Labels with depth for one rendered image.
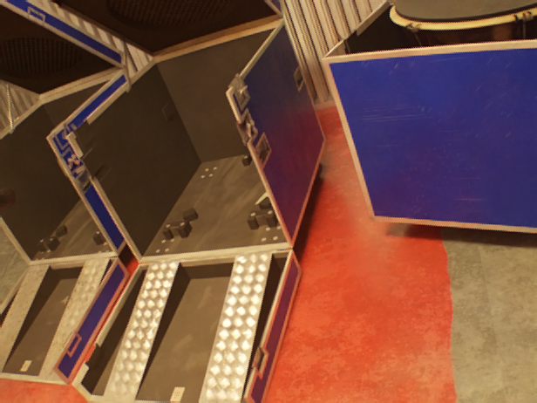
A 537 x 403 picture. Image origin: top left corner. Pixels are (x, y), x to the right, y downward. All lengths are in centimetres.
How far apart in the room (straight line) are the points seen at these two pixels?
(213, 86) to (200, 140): 41
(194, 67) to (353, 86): 139
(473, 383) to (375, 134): 102
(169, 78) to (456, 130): 192
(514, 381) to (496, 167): 78
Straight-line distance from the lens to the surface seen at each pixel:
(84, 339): 275
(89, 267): 307
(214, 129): 333
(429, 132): 200
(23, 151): 363
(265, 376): 205
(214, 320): 243
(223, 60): 309
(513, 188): 205
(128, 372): 243
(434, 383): 192
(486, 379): 191
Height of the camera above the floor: 157
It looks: 29 degrees down
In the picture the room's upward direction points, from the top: 23 degrees counter-clockwise
